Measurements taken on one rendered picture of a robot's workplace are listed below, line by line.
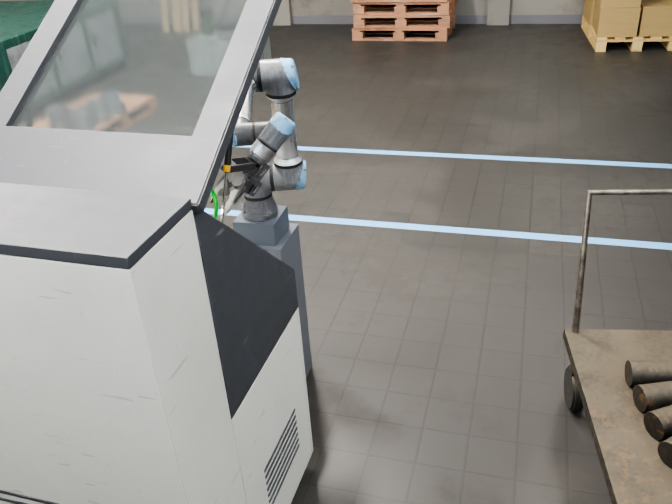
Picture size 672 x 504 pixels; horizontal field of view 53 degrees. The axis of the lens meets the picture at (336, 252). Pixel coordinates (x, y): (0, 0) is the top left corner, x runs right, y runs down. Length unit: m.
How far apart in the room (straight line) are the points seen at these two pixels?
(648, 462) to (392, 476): 0.96
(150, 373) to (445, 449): 1.68
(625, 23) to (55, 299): 7.98
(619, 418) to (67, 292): 2.00
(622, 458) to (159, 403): 1.63
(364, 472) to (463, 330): 1.07
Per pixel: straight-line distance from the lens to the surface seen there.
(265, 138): 2.13
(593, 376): 2.92
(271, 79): 2.55
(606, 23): 8.90
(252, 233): 2.80
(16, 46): 7.72
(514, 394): 3.27
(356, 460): 2.94
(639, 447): 2.68
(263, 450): 2.32
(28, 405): 1.92
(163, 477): 1.84
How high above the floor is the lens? 2.17
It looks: 30 degrees down
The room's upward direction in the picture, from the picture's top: 4 degrees counter-clockwise
